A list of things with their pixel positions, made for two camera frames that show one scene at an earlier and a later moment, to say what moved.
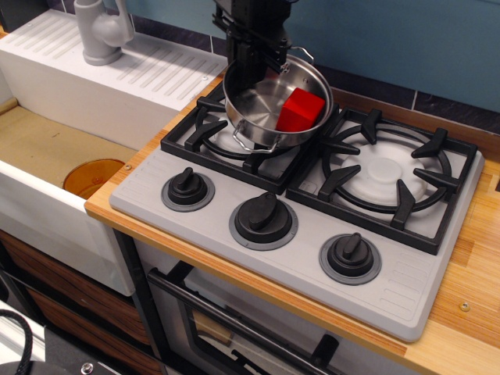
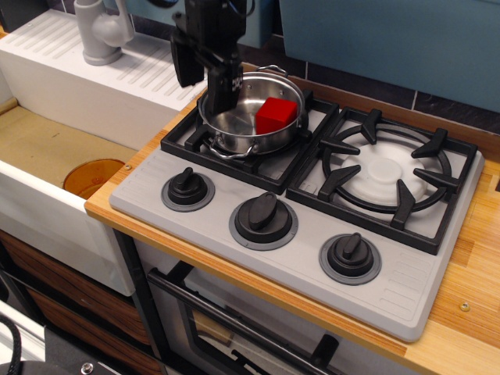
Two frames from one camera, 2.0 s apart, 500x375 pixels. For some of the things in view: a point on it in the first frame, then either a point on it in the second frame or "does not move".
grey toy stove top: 286,243 does not move
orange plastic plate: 87,176 does not move
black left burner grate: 207,137 does not move
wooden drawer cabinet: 83,308 does not move
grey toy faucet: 101,35 does not move
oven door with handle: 201,326 does not move
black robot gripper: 260,25 → 214,28
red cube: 301,112 → 273,113
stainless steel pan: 253,107 → 235,130
